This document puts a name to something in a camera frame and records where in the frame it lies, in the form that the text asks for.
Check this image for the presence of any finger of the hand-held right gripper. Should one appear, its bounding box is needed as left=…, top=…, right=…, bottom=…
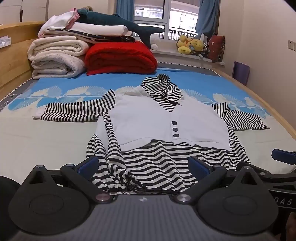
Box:
left=237, top=162, right=272, bottom=180
left=271, top=148, right=296, bottom=165

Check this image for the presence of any white plush toy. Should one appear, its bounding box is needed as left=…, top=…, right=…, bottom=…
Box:
left=149, top=33, right=162, bottom=50

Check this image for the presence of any white folded blanket, dark trim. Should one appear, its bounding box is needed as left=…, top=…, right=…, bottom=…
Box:
left=42, top=22, right=137, bottom=45

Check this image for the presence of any yellow-headed plush toy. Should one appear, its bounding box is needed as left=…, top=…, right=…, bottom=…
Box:
left=190, top=38, right=205, bottom=55

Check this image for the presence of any white and pink folded cloth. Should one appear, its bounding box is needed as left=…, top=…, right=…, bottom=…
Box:
left=38, top=7, right=80, bottom=38

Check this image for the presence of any dark teal shark plush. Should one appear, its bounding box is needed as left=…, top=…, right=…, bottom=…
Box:
left=74, top=7, right=166, bottom=50

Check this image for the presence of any cream folded quilt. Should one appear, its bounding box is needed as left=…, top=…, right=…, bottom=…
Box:
left=27, top=37, right=90, bottom=62

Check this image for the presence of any blue curtain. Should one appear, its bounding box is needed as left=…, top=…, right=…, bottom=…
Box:
left=195, top=0, right=219, bottom=44
left=116, top=0, right=137, bottom=23

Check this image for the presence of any striped hooded top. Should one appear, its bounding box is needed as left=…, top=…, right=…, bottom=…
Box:
left=40, top=74, right=271, bottom=195

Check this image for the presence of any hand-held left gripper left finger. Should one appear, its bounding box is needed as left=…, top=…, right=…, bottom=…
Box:
left=23, top=155, right=113, bottom=205

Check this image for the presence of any blue and white bed sheet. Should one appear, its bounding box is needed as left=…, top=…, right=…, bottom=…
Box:
left=0, top=67, right=296, bottom=186

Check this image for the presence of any white window sill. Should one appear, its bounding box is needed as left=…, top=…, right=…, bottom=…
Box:
left=150, top=49, right=226, bottom=68

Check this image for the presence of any wooden bed frame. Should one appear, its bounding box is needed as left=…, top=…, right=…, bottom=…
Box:
left=0, top=21, right=296, bottom=139

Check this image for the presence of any dark red cushion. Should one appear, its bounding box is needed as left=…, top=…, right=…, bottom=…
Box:
left=207, top=35, right=226, bottom=63

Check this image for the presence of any purple box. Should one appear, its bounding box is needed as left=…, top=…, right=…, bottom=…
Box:
left=232, top=61, right=250, bottom=87

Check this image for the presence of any tissue box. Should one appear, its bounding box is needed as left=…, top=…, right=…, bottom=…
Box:
left=0, top=36, right=12, bottom=48

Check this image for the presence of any striped plush toy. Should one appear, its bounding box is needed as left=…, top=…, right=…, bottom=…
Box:
left=198, top=43, right=211, bottom=59

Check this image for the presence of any window with balcony railing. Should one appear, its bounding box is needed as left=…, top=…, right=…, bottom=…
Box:
left=133, top=0, right=202, bottom=39

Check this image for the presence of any yellow plush toy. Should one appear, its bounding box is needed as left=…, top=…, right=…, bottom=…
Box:
left=176, top=35, right=194, bottom=55

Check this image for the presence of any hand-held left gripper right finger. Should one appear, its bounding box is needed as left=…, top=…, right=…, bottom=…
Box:
left=173, top=156, right=271, bottom=205

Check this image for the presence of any red folded blanket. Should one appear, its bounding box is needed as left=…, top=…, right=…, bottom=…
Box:
left=84, top=41, right=158, bottom=76

